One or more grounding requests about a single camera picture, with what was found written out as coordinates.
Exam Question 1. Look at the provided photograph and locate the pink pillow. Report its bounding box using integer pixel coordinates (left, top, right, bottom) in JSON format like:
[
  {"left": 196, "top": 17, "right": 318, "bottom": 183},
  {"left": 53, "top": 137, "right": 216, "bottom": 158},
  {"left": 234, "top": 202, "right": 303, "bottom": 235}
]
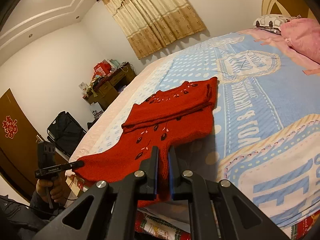
[{"left": 280, "top": 18, "right": 319, "bottom": 64}]

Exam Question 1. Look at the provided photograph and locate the red knitted sweater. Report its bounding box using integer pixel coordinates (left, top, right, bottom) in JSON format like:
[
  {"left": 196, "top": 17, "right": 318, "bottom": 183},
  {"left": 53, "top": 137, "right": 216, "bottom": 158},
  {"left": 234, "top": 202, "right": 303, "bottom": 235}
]
[{"left": 74, "top": 77, "right": 217, "bottom": 207}]

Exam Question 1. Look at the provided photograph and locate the left hand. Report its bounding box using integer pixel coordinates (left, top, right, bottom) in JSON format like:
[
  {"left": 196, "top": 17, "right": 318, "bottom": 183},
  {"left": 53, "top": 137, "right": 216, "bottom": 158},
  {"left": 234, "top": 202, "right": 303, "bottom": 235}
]
[{"left": 36, "top": 177, "right": 66, "bottom": 204}]

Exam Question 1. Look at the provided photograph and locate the blue pink dotted bedspread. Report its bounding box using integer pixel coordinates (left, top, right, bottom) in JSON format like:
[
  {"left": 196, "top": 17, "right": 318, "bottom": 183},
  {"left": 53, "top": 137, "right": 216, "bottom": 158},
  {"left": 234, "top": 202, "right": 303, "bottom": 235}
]
[{"left": 71, "top": 29, "right": 319, "bottom": 239}]

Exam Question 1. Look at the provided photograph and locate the brown wooden desk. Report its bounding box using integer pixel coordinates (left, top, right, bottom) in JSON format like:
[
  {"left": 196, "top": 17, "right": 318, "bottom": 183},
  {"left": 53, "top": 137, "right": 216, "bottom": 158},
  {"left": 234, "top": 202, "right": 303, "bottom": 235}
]
[{"left": 82, "top": 62, "right": 136, "bottom": 111}]

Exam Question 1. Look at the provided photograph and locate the red gift box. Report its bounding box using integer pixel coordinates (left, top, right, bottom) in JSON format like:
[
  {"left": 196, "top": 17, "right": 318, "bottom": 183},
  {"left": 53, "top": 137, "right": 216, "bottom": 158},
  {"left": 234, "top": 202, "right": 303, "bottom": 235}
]
[{"left": 94, "top": 62, "right": 112, "bottom": 76}]

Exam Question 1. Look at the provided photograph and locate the cream wooden headboard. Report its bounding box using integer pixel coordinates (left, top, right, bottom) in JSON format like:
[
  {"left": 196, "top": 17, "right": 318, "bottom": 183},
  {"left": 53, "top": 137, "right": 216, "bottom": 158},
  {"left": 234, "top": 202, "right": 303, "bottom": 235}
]
[{"left": 261, "top": 0, "right": 316, "bottom": 20}]

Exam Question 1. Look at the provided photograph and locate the beige window curtain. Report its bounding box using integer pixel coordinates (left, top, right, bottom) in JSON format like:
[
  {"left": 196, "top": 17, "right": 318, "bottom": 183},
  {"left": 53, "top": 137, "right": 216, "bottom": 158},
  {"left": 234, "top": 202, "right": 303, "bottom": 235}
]
[{"left": 102, "top": 0, "right": 206, "bottom": 59}]

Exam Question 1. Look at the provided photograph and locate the patterned white purple pillow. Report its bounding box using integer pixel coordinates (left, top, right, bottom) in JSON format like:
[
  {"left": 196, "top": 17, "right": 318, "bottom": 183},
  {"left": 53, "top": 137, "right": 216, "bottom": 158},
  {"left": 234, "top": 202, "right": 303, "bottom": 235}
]
[{"left": 253, "top": 14, "right": 298, "bottom": 35}]

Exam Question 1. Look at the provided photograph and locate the left forearm dark sleeve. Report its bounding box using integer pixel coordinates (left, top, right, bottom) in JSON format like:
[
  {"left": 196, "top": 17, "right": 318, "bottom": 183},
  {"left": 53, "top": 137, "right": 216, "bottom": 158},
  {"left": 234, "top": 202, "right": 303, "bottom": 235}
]
[{"left": 1, "top": 192, "right": 65, "bottom": 239}]

